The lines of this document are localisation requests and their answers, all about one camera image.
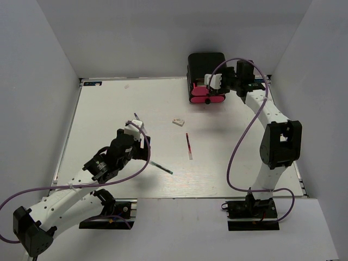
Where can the white eraser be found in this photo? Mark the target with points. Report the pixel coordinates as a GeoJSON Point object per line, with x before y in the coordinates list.
{"type": "Point", "coordinates": [178, 121]}

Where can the left logo sticker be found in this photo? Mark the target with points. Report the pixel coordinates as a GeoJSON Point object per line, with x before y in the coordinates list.
{"type": "Point", "coordinates": [98, 83]}

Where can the pink top drawer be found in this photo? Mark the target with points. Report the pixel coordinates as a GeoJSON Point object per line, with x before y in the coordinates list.
{"type": "Point", "coordinates": [199, 90]}

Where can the black drawer cabinet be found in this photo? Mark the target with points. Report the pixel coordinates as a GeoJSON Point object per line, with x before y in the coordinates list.
{"type": "Point", "coordinates": [200, 64]}

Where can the green gel pen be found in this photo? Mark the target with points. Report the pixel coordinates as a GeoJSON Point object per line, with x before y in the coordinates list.
{"type": "Point", "coordinates": [161, 167]}

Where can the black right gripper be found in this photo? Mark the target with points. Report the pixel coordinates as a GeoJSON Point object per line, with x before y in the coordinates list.
{"type": "Point", "coordinates": [229, 70]}

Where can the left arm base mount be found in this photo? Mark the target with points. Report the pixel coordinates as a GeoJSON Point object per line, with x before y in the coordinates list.
{"type": "Point", "coordinates": [114, 209]}

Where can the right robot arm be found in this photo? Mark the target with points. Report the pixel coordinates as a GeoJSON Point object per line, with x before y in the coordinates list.
{"type": "Point", "coordinates": [281, 141]}

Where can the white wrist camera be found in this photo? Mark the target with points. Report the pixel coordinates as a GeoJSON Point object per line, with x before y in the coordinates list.
{"type": "Point", "coordinates": [213, 83]}
{"type": "Point", "coordinates": [133, 128]}

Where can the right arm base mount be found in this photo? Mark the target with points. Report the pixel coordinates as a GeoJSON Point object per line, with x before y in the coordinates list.
{"type": "Point", "coordinates": [242, 218]}

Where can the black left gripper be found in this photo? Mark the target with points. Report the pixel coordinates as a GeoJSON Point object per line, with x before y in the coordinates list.
{"type": "Point", "coordinates": [141, 151]}

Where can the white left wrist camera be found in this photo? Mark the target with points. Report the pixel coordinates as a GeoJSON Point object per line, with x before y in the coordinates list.
{"type": "Point", "coordinates": [133, 128]}

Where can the red gel pen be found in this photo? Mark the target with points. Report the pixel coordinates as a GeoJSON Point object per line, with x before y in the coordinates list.
{"type": "Point", "coordinates": [189, 147]}

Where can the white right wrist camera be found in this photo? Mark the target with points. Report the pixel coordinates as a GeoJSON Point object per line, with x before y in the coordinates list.
{"type": "Point", "coordinates": [213, 83]}

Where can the purple gel pen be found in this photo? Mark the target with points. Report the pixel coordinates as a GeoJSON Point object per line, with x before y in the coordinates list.
{"type": "Point", "coordinates": [137, 117]}

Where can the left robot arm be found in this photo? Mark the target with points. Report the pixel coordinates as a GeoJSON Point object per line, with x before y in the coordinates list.
{"type": "Point", "coordinates": [83, 196]}

